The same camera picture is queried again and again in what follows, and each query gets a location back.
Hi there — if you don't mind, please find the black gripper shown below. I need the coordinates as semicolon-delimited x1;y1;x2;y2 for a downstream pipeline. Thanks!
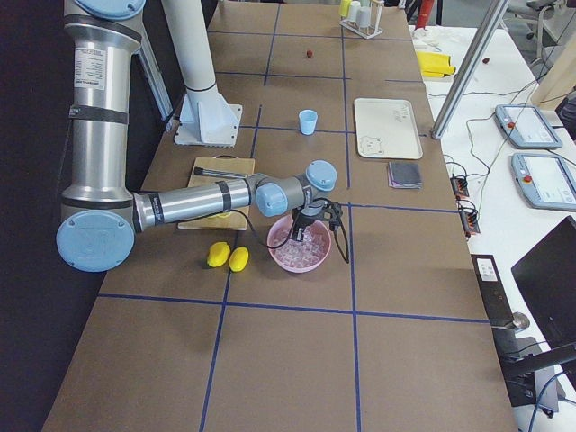
292;202;326;241

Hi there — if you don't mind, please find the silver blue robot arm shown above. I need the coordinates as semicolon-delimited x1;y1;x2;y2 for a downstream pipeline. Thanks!
56;1;341;273

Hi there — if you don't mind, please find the pink bowl of ice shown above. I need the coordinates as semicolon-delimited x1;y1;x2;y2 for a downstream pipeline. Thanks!
266;215;332;273

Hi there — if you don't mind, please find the light blue plastic cup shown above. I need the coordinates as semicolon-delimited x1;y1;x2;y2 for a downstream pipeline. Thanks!
299;109;318;136

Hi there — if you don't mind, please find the white cup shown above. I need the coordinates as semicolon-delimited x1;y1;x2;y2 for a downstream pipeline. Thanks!
355;6;372;28

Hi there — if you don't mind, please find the yellow cup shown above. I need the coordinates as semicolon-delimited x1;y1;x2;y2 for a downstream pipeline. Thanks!
339;0;352;18

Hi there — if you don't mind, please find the grey cup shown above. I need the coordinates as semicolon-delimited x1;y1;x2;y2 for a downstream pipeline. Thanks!
347;0;361;21

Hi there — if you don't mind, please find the yellow lemon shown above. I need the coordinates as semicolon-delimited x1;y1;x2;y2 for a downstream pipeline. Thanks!
206;241;231;268
229;247;249;273

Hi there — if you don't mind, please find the wooden cutting board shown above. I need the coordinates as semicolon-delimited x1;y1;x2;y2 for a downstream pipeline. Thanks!
177;156;256;230

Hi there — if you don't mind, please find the black silver muddler stick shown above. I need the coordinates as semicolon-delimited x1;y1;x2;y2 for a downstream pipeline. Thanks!
193;166;248;179

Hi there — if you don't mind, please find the grey folded cloth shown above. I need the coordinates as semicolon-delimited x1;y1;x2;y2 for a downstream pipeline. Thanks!
388;162;422;189

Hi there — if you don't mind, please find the cream bear tray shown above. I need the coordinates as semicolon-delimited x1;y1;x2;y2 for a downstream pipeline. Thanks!
354;98;423;160

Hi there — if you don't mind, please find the red relay board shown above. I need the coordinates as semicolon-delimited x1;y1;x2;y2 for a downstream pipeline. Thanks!
459;207;481;238
450;175;470;200

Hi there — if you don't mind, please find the yellow cloth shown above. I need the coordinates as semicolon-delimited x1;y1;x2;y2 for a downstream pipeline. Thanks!
416;51;456;77

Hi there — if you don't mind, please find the teach pendant far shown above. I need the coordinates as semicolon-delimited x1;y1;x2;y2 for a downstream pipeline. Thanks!
495;104;563;149

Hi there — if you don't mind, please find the teach pendant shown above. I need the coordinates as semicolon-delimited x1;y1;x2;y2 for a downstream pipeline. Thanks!
495;104;563;149
510;153;575;212

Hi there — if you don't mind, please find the black laptop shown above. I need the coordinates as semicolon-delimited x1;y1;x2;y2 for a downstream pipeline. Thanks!
512;216;576;347

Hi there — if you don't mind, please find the teach pendant near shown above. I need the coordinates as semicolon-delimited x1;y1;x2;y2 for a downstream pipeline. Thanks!
510;153;575;212

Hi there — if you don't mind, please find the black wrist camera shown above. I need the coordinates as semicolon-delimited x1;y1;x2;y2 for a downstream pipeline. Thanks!
320;200;342;230

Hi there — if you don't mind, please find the white pedestal column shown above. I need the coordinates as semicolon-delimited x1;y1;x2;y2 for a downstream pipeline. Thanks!
162;0;243;148

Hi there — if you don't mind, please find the white wire cup rack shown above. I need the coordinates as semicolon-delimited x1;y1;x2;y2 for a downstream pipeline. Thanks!
339;0;384;40

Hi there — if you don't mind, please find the aluminium frame post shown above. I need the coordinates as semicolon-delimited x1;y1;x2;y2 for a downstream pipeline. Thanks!
430;0;509;140

